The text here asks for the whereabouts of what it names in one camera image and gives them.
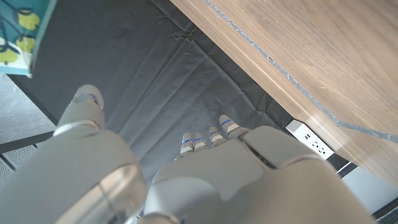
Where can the white cabinet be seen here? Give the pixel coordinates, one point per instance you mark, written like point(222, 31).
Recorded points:
point(370, 189)

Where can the teal floral tissue box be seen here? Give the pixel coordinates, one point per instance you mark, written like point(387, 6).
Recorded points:
point(18, 34)

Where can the black curtain backdrop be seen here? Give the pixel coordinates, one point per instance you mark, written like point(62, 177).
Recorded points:
point(155, 77)

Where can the white power strip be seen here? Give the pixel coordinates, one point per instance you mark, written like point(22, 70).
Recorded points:
point(311, 140)

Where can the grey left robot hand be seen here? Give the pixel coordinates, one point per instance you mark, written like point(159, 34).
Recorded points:
point(217, 186)

